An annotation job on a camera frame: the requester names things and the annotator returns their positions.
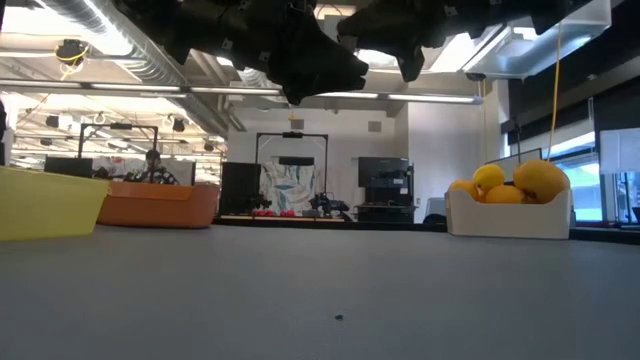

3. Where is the black standing panel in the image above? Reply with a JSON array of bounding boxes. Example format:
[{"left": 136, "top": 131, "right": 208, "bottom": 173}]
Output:
[{"left": 219, "top": 161, "right": 264, "bottom": 216}]

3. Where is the patterned cloth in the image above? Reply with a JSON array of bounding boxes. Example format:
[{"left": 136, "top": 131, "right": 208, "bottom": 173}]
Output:
[{"left": 259, "top": 159, "right": 321, "bottom": 214}]

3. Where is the orange plastic basket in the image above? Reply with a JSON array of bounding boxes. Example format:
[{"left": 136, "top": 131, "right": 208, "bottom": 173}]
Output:
[{"left": 97, "top": 180, "right": 221, "bottom": 230}]

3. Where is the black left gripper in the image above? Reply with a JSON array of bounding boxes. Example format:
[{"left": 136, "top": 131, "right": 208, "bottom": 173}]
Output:
[{"left": 113, "top": 0, "right": 369, "bottom": 105}]

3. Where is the white plastic basket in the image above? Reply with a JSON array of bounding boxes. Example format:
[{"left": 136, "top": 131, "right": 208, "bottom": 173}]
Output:
[{"left": 443, "top": 187, "right": 574, "bottom": 240}]

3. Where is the yellow-green plastic basket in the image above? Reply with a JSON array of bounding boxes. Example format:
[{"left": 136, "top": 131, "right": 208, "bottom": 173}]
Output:
[{"left": 0, "top": 166, "right": 111, "bottom": 243}]

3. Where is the black gantry frame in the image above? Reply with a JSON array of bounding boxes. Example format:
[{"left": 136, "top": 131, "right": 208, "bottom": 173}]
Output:
[
  {"left": 254, "top": 131, "right": 330, "bottom": 216},
  {"left": 77, "top": 122, "right": 160, "bottom": 184}
]

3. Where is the yellow-orange mango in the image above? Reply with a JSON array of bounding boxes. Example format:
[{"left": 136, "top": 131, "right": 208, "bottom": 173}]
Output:
[
  {"left": 447, "top": 179, "right": 479, "bottom": 204},
  {"left": 483, "top": 184, "right": 525, "bottom": 205},
  {"left": 512, "top": 158, "right": 571, "bottom": 205}
]

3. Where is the black aluminium rig frame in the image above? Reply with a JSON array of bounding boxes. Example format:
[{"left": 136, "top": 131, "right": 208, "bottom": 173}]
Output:
[{"left": 212, "top": 215, "right": 640, "bottom": 245}]

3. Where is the black ceiling device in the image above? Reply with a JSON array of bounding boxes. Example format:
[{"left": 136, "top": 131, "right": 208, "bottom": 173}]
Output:
[{"left": 53, "top": 38, "right": 91, "bottom": 66}]

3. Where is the silver ceiling duct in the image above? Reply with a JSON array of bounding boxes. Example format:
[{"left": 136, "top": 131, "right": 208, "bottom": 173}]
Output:
[{"left": 39, "top": 0, "right": 246, "bottom": 134}]

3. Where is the long ceiling light rail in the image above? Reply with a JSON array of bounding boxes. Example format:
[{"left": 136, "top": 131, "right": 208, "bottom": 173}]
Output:
[{"left": 0, "top": 77, "right": 485, "bottom": 106}]

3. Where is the grey chair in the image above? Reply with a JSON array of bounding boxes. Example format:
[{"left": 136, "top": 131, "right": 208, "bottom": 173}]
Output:
[{"left": 423, "top": 196, "right": 447, "bottom": 232}]

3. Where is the person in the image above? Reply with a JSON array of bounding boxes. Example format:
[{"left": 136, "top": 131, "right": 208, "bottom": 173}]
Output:
[{"left": 134, "top": 148, "right": 180, "bottom": 185}]

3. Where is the white board panel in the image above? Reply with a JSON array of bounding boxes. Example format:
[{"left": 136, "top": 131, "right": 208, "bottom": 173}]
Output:
[{"left": 487, "top": 147, "right": 544, "bottom": 181}]

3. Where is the yellow hanging cord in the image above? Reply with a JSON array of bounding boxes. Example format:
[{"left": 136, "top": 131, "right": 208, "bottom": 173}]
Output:
[{"left": 546, "top": 24, "right": 562, "bottom": 162}]

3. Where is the black monitor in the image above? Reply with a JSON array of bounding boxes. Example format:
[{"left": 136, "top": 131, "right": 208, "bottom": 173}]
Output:
[{"left": 43, "top": 156, "right": 95, "bottom": 179}]

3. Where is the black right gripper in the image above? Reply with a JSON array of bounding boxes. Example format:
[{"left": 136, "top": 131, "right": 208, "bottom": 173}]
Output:
[{"left": 337, "top": 0, "right": 591, "bottom": 84}]

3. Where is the yellow lemon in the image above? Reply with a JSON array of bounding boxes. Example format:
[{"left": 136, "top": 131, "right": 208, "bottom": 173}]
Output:
[{"left": 471, "top": 163, "right": 506, "bottom": 194}]

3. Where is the black cabinet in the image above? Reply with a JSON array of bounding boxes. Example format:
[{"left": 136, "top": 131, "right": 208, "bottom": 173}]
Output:
[{"left": 355, "top": 156, "right": 416, "bottom": 224}]

